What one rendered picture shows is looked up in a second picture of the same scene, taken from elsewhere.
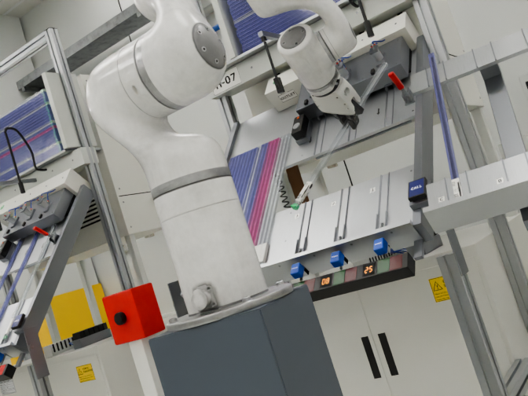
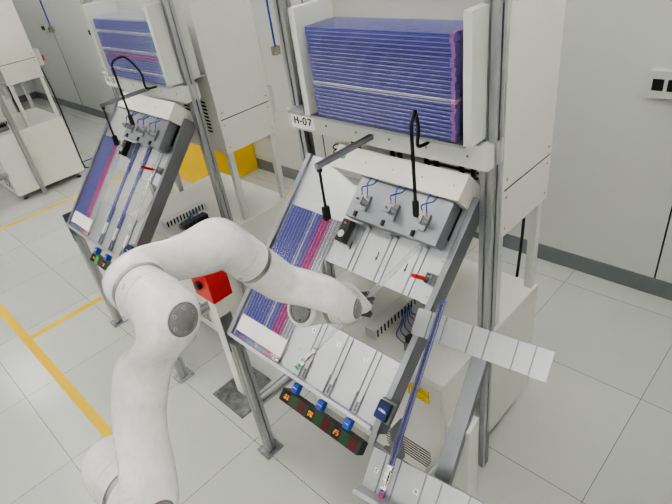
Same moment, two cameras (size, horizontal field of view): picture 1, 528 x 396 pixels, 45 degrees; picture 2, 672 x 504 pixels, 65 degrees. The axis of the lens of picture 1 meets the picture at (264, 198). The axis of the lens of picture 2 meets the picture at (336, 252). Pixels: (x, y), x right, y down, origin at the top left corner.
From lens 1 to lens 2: 1.36 m
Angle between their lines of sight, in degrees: 41
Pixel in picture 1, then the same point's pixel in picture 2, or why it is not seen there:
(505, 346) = (441, 438)
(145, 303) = (216, 281)
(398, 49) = (442, 222)
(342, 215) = (339, 364)
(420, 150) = (408, 358)
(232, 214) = not seen: outside the picture
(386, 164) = not seen: hidden behind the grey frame
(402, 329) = not seen: hidden behind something
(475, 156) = (484, 306)
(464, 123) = (485, 282)
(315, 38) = (319, 317)
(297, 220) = (312, 335)
